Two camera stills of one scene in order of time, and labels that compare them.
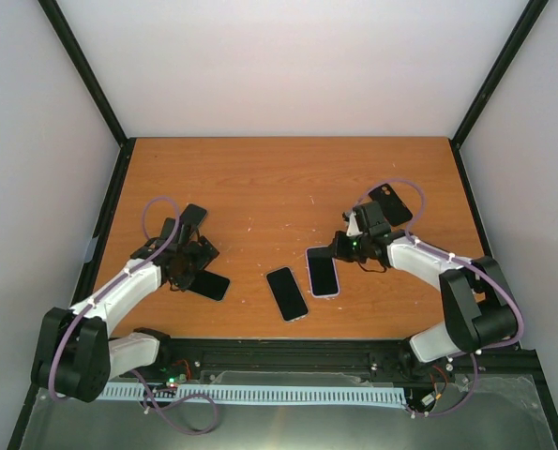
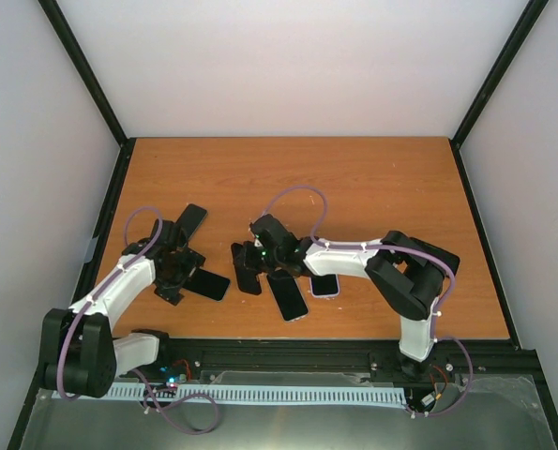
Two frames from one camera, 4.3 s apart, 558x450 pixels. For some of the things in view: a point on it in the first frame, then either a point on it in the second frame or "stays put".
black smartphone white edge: [287, 294] stays put
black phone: [287, 294] stays put
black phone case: [395, 210] -> [248, 278]
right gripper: [339, 249] -> [248, 263]
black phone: [210, 285] stays put
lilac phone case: [335, 273] stays put
